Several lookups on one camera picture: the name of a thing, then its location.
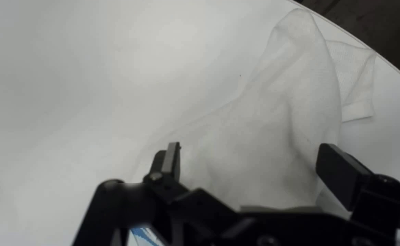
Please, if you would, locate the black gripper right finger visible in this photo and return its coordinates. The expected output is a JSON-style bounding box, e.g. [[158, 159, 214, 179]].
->
[[316, 142, 400, 246]]

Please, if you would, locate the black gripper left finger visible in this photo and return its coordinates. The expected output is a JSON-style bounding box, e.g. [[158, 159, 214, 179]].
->
[[72, 141, 239, 246]]

